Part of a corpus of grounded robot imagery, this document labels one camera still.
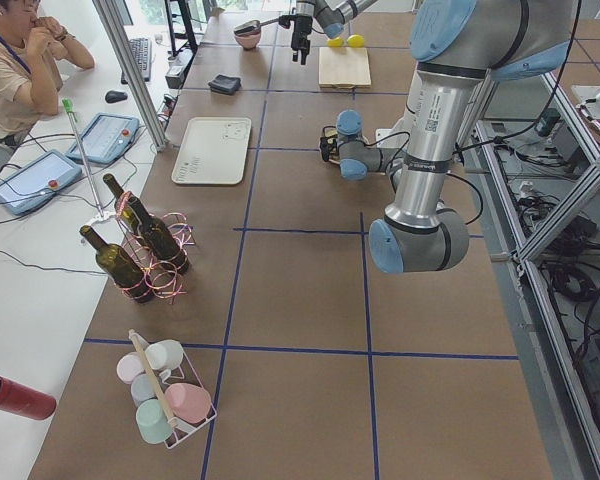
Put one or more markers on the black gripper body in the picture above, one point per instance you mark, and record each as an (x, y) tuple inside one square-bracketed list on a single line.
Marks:
[(299, 26), (326, 148)]

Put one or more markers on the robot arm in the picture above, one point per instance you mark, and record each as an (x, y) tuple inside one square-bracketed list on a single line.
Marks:
[(457, 45), (331, 20)]

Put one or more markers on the cream bear print tray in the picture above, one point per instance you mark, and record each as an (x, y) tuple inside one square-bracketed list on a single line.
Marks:
[(213, 151)]

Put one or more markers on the yellow lemon half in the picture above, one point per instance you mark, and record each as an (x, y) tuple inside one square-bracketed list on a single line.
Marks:
[(336, 42), (356, 41)]

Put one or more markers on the wooden cutting board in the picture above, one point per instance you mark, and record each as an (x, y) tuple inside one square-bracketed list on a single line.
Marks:
[(344, 67)]

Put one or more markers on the pink bowl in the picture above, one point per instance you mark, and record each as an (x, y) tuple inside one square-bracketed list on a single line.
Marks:
[(248, 41)]

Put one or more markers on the metal scoop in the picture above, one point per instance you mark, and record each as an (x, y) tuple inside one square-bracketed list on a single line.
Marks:
[(253, 27)]

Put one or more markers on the grey folded cloth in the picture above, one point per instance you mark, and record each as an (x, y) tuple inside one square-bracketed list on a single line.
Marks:
[(227, 85)]

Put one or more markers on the black keyboard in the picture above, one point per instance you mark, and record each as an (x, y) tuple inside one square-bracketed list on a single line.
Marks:
[(141, 50)]

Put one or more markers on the black computer mouse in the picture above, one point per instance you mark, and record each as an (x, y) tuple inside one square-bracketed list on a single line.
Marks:
[(115, 96)]

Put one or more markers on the blue teach pendant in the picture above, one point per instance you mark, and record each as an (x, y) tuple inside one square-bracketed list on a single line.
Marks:
[(107, 137), (34, 185)]

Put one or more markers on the dark green wine bottle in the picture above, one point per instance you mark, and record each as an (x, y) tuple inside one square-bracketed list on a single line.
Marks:
[(119, 265)]

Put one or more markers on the white cup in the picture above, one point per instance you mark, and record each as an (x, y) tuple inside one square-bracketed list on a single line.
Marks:
[(164, 354)]

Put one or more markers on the seated person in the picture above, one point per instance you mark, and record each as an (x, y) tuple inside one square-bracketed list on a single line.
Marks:
[(30, 47)]

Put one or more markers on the pink cup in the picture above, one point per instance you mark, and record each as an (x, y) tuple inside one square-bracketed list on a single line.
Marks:
[(189, 402)]

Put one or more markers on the mint green cup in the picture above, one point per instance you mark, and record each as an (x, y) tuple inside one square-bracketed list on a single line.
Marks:
[(152, 422)]

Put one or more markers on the red cylinder can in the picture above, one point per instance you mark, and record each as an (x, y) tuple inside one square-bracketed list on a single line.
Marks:
[(25, 401)]

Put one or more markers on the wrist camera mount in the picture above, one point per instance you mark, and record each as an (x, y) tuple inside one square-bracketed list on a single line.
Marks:
[(329, 132)]

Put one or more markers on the aluminium frame post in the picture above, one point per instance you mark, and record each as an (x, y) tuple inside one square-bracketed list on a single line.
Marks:
[(114, 28)]

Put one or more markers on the copper wire bottle rack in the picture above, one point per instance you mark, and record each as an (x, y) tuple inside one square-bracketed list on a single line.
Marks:
[(161, 276)]

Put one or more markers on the white wire cup rack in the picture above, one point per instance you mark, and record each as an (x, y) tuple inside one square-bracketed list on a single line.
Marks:
[(146, 383)]

